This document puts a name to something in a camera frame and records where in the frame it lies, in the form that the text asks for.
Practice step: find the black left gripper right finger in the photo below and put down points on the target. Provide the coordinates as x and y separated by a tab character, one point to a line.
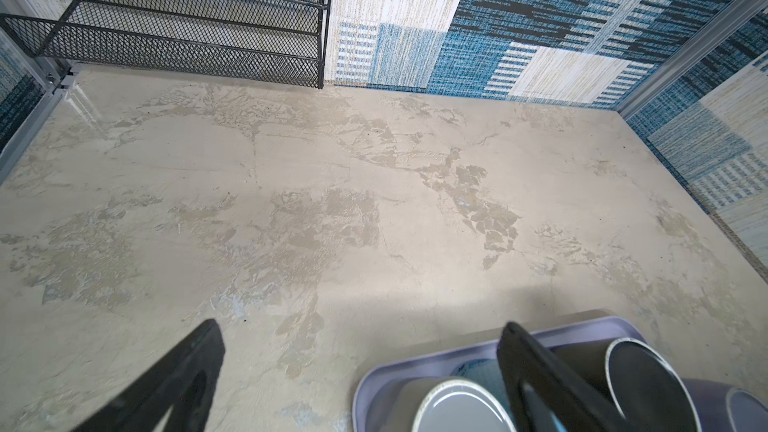
525	363

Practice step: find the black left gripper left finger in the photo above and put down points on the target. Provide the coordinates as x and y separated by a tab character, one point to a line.
177	390

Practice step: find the black mug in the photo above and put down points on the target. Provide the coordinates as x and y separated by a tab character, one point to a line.
639	382

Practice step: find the teal blue patterned mug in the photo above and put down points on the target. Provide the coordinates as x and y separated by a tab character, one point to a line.
486	373

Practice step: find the lavender purple mug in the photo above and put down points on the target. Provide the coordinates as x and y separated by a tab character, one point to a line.
726	408

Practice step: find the grey mug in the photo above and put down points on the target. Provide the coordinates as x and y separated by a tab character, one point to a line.
445	404

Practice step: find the lavender silicone tray mat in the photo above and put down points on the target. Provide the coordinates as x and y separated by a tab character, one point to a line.
444	363

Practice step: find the black wire mesh shelf rack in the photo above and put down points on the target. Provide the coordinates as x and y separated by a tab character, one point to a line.
280	41

